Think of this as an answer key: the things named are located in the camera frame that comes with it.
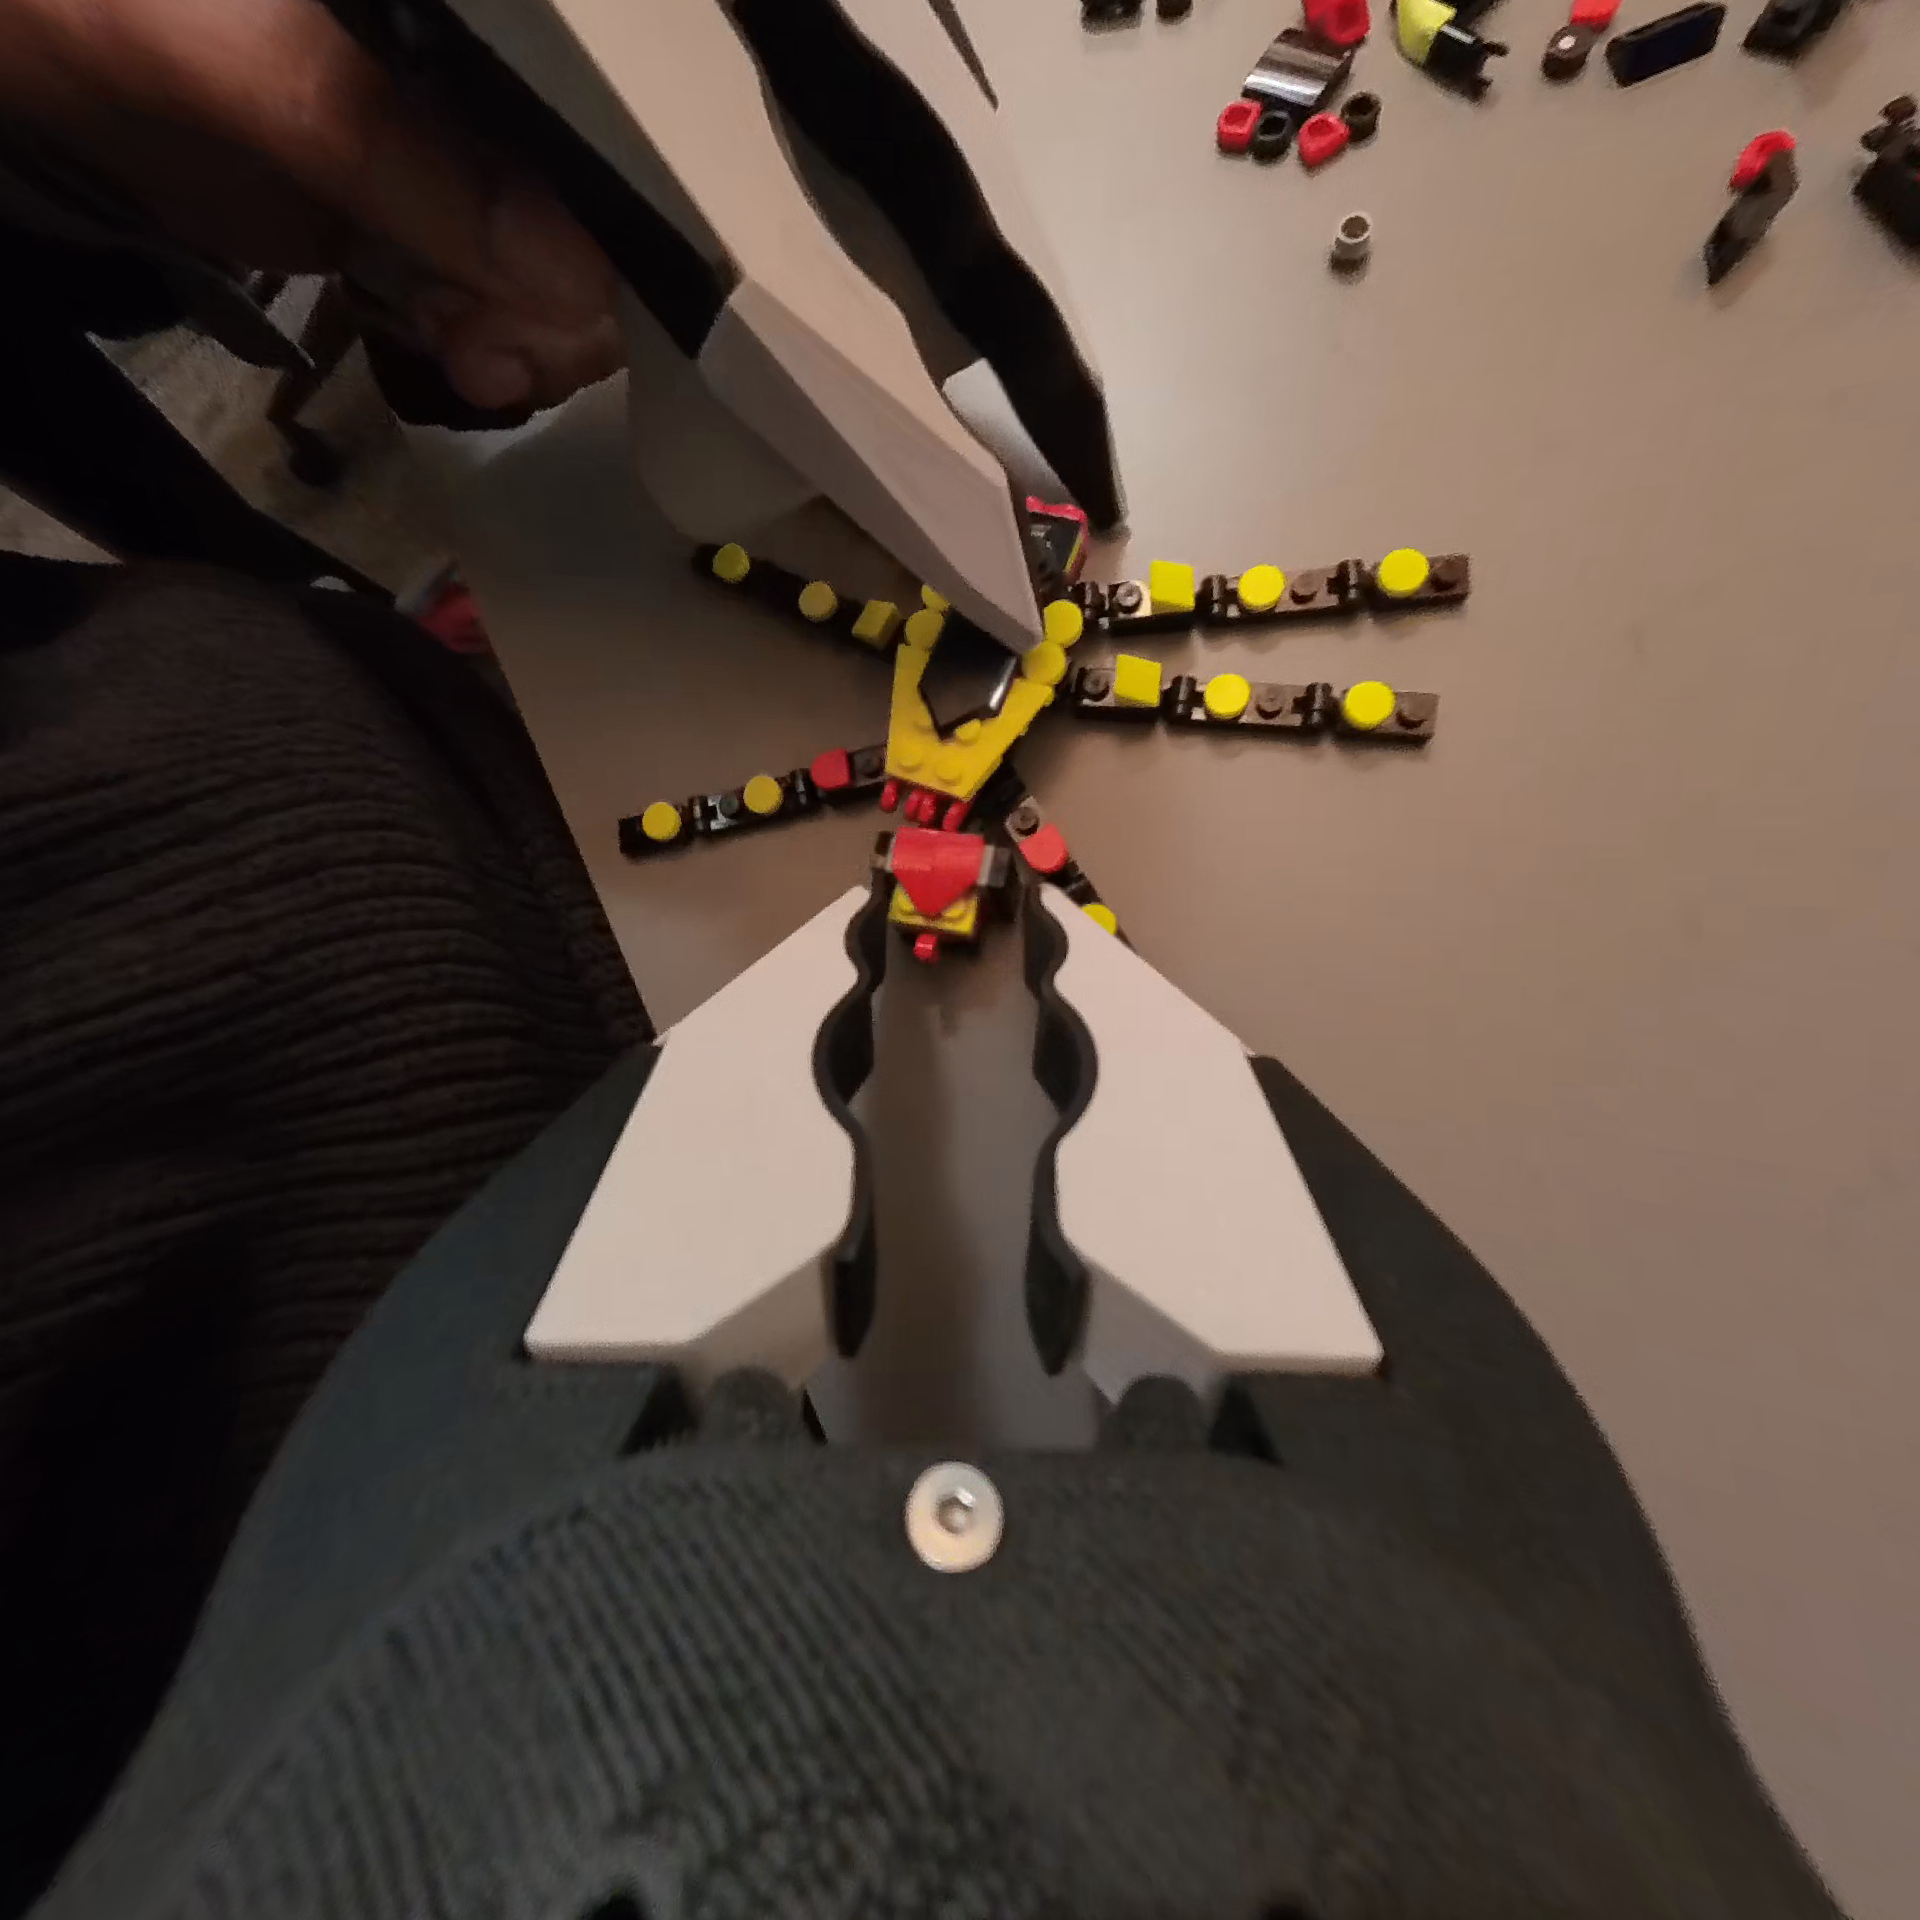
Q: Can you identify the black yellow lego spider model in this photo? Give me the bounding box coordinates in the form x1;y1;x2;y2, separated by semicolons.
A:
617;498;1477;945

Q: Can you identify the small red object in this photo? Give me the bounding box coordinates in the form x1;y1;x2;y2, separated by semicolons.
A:
394;562;492;649

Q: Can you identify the black lego bracket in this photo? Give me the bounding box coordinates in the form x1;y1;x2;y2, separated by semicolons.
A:
1700;151;1803;287

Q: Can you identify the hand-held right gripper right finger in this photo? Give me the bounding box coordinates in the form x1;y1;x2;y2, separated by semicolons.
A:
1018;887;1384;1383

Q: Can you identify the small black lego slope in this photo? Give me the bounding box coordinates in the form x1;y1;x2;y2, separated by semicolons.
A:
1602;5;1728;90

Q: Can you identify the yellow black lego slope assembly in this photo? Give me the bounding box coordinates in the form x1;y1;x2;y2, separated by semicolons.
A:
1389;0;1510;101

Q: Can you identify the black office chair base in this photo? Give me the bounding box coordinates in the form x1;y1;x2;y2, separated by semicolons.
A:
91;267;367;491

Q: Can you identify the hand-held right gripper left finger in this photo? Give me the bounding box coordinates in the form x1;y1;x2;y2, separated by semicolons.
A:
526;887;889;1370

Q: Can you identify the person's left hand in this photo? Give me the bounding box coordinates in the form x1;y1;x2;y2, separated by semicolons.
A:
0;0;630;425

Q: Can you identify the red yellow lego head assembly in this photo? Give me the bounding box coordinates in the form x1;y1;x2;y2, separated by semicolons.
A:
875;829;1009;966

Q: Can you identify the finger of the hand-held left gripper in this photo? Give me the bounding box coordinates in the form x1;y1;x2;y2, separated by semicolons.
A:
452;0;1048;649
719;0;1130;531

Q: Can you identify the dark knit sweater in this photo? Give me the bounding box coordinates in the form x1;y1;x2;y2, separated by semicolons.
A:
0;434;657;1920

